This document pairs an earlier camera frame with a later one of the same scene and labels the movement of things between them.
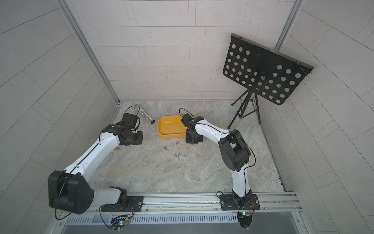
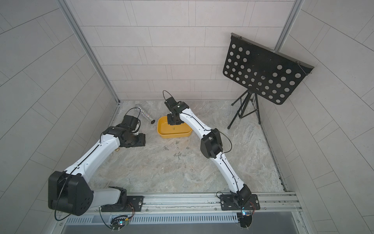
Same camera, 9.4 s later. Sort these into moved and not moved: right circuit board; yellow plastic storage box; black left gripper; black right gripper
Moved: black right gripper
Not moved: right circuit board; yellow plastic storage box; black left gripper
